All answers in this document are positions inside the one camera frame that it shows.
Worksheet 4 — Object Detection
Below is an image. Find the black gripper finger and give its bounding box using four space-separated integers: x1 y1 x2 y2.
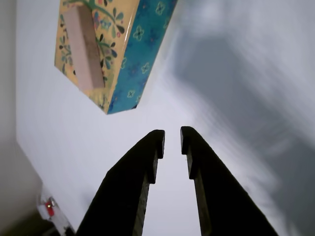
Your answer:
76 129 166 236
180 126 279 236

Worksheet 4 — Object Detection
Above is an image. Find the wooden Jenga block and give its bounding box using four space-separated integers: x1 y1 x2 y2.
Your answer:
60 5 106 91

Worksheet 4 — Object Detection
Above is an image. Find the floral yellow and blue box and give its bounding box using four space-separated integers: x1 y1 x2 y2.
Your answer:
54 0 178 115

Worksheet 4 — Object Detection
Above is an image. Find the white device with red light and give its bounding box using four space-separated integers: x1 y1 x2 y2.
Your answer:
39 194 69 228

